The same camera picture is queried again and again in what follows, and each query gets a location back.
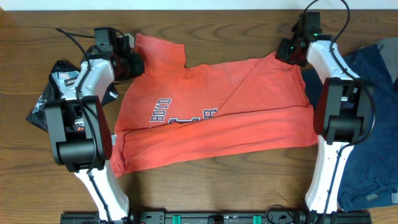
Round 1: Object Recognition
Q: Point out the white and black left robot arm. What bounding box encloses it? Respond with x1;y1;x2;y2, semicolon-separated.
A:
44;27;144;223

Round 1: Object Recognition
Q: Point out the red orange t-shirt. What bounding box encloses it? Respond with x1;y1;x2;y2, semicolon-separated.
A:
110;34;318;177

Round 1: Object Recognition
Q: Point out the grey garment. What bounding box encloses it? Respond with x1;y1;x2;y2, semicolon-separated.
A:
375;37;398;83

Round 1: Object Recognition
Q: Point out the black patterned folded garment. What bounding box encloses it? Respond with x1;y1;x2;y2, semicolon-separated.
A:
26;60;119;132

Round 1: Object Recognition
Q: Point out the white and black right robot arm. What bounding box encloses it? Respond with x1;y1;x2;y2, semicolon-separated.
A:
275;12;376;216

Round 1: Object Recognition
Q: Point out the navy blue garment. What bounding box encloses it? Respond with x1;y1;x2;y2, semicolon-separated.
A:
302;45;398;212

